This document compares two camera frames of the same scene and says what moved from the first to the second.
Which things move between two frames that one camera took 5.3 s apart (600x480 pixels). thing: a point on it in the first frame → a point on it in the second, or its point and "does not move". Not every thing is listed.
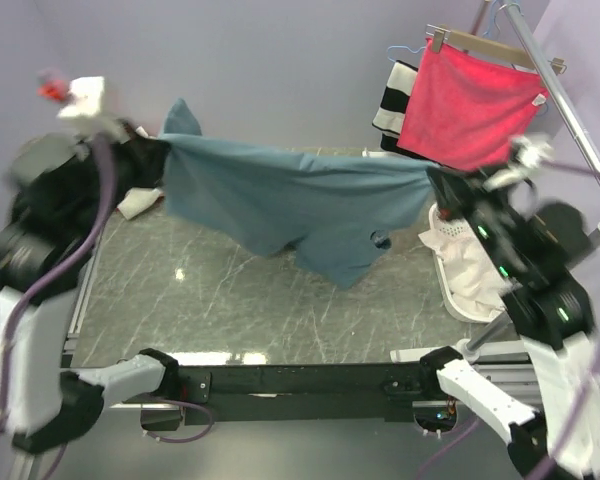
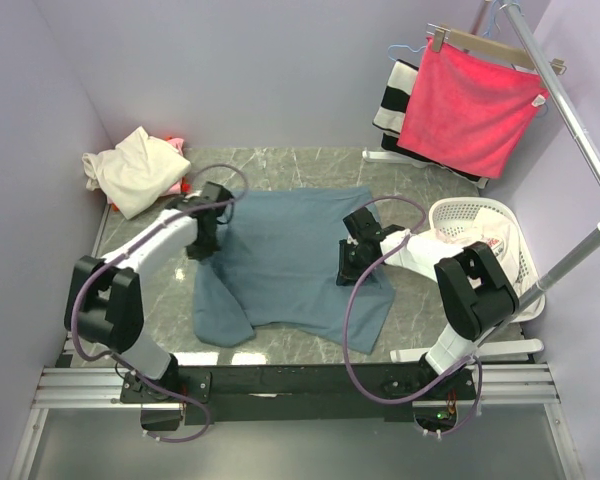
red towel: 466,110 does not move
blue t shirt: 333,213 → 277,266
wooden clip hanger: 440,36 does not move
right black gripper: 453,190 → 346,274
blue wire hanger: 414,52 does not move
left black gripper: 150,152 → 201,253
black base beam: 299,393 does not move
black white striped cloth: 394,103 does not move
